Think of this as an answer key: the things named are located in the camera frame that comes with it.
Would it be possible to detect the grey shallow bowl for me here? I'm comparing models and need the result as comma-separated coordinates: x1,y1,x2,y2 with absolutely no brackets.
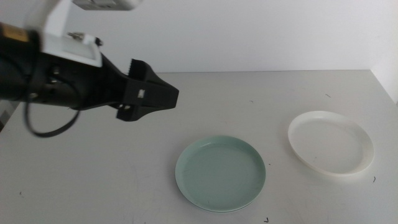
192,201,256,214

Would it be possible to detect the white shallow bowl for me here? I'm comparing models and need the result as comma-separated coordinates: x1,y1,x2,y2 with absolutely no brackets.
287,110,375,177

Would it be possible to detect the pale green shallow bowl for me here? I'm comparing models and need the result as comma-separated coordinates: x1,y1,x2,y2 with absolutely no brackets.
175,135,267,213

